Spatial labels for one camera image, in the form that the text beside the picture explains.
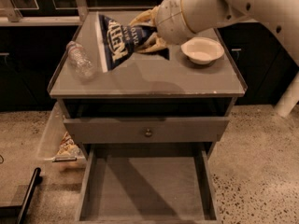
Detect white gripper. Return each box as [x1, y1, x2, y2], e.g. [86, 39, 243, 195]
[129, 0, 195, 53]

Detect blue Kettle chip bag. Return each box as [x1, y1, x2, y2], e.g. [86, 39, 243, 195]
[95, 14, 169, 73]

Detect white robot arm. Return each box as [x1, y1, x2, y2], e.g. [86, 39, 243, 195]
[131, 0, 299, 65]

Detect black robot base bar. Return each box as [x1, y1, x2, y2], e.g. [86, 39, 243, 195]
[0, 167, 43, 224]

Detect grey drawer cabinet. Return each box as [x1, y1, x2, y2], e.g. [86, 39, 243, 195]
[47, 9, 249, 161]

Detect grey upper drawer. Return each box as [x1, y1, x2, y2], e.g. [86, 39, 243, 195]
[64, 117, 229, 144]

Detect round metal drawer knob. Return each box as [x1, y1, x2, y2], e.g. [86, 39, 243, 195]
[145, 129, 152, 137]

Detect snack bag in bin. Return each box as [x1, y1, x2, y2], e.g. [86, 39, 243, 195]
[57, 133, 81, 156]

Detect grey open middle drawer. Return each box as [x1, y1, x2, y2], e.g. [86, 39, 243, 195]
[75, 144, 221, 224]

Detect white paper bowl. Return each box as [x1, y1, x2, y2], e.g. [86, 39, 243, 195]
[181, 37, 224, 65]

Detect clear plastic water bottle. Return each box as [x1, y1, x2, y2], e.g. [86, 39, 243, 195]
[66, 41, 96, 80]

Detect dark background cabinets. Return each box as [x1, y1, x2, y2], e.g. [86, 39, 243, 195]
[0, 0, 298, 110]

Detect clear plastic storage bin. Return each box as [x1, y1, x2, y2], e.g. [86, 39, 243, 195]
[36, 103, 86, 171]

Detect metal railing frame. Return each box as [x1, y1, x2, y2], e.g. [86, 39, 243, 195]
[0, 0, 299, 28]

